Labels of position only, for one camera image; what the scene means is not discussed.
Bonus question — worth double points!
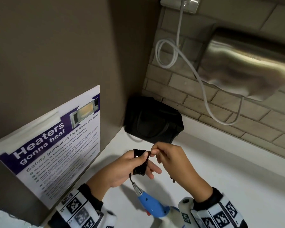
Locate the person's left hand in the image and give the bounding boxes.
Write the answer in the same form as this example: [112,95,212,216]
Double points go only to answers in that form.
[86,150,162,203]

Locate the person's right hand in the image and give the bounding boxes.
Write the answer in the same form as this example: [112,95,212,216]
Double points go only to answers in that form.
[149,142,213,203]

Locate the black hair dryer cord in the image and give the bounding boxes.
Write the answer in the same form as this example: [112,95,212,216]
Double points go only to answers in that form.
[129,149,177,186]

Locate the blue white hair dryer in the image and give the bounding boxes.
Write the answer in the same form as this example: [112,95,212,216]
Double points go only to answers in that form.
[132,182,188,228]

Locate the black fabric bag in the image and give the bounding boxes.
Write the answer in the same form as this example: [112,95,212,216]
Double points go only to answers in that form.
[123,96,185,145]

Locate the white purple safety poster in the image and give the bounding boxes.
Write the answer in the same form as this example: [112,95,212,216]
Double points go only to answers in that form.
[0,85,101,211]

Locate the light grey shirt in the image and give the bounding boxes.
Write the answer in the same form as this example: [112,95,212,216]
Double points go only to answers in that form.
[0,206,48,228]

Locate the black left wrist strap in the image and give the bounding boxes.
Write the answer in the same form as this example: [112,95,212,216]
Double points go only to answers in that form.
[47,183,105,228]

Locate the black wrist strap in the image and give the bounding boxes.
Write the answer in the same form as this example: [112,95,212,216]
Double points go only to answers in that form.
[191,187,249,228]
[47,183,105,228]

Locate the black right wrist strap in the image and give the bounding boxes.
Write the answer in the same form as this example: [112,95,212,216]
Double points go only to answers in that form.
[191,187,249,228]

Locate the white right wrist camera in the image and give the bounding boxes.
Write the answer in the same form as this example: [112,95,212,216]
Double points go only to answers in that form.
[178,197,195,228]

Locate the white power cable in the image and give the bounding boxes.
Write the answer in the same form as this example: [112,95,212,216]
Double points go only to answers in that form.
[155,0,243,126]

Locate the steel wall hand dryer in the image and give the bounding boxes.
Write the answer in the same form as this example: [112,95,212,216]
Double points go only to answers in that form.
[196,27,285,102]

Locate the white wall outlet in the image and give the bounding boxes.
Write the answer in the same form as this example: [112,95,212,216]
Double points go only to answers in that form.
[160,0,202,14]

